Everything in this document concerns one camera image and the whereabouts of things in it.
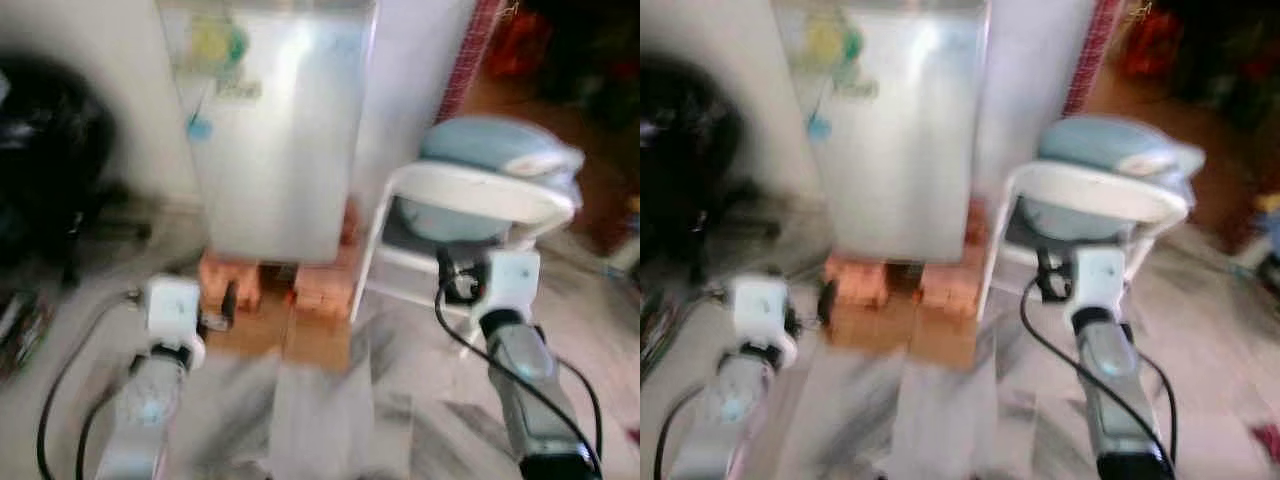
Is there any silver fridge door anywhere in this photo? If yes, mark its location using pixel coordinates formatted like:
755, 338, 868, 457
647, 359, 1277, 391
773, 0, 992, 264
158, 0, 380, 264

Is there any green yellow fridge sticker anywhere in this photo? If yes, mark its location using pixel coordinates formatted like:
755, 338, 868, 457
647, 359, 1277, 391
804, 14, 882, 102
189, 14, 264, 102

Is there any white metal folding chair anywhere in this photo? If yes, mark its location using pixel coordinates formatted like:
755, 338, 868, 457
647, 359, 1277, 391
349, 159, 584, 324
977, 159, 1197, 322

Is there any brown flattened cardboard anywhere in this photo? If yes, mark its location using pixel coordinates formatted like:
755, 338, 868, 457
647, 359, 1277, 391
827, 299, 980, 370
204, 304, 354, 377

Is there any light blue cloth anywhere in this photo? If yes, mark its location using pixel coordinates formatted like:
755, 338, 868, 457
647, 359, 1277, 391
1014, 114, 1209, 242
391, 114, 588, 247

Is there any dark striped flat item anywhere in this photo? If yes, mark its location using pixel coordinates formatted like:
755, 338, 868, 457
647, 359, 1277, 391
640, 289, 673, 353
0, 289, 53, 382

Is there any red bag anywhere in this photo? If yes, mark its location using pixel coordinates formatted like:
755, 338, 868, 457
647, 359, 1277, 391
484, 4, 552, 82
1119, 4, 1183, 82

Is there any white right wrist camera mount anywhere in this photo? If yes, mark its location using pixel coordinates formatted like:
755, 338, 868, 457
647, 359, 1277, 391
1069, 244, 1128, 327
477, 249, 542, 332

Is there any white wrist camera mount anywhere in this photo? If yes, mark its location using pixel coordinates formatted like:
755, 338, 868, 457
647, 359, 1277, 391
477, 249, 542, 332
731, 276, 798, 367
144, 276, 208, 367
1069, 244, 1128, 327

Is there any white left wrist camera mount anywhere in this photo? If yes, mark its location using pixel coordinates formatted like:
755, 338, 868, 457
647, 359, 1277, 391
144, 276, 208, 367
731, 276, 798, 367

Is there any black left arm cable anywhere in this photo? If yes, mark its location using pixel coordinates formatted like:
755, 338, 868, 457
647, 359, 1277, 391
37, 288, 151, 480
651, 288, 737, 480

